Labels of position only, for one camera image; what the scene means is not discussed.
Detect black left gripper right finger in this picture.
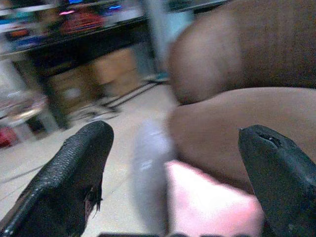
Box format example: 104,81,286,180
237,124,316,237

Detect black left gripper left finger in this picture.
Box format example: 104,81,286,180
0,120,115,237

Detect brown sofa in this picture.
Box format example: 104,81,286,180
166,0,316,196

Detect red object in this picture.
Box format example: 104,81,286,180
0,127,18,149

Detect brown cardboard box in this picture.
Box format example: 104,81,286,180
49,48,141,109

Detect black shelf table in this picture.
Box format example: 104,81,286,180
0,0,158,130

